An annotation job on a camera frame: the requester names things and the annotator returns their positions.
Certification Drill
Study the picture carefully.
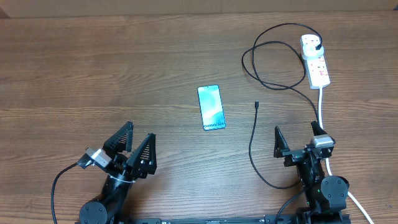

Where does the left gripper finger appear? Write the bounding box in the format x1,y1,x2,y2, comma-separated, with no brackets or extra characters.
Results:
103,121,134,153
127,133,157,179

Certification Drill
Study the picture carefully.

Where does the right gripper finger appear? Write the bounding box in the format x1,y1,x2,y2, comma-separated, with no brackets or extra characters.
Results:
274,126,290,158
311,121,327,136

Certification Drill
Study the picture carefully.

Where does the Samsung Galaxy smartphone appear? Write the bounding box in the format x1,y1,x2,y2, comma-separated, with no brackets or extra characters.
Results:
197,85,226,131

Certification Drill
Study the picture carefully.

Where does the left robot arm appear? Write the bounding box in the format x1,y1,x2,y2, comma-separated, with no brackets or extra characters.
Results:
77,121,157,224

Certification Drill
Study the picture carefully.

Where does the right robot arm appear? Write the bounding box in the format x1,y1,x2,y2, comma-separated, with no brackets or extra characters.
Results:
274,121,351,223

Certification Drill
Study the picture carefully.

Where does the white charger plug adapter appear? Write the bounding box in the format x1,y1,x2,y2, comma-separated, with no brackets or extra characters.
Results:
302,44,324,60

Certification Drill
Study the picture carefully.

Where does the white power strip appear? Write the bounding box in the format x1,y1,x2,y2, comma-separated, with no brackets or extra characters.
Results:
300,34,330,90

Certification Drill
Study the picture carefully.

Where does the white power strip cord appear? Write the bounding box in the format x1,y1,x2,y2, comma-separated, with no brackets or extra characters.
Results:
318,87,375,224

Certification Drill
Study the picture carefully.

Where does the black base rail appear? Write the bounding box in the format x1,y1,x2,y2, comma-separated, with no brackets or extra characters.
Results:
74,213,352,224

